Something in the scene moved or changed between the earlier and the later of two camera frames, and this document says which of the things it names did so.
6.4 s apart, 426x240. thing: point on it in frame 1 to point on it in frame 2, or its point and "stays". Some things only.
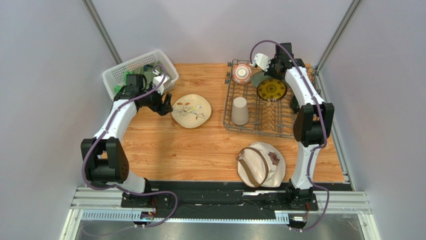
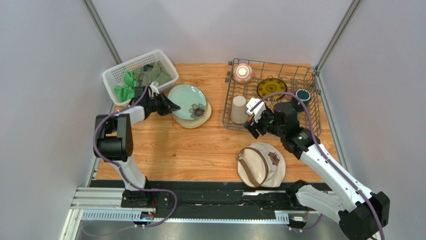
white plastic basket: x=113 y=79 stays
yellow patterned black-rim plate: x=272 y=89 stays
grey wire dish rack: x=258 y=103 stays
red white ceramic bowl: x=242 y=74 stays
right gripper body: x=274 y=67 to x=258 y=123
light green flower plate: x=258 y=77 to x=190 y=99
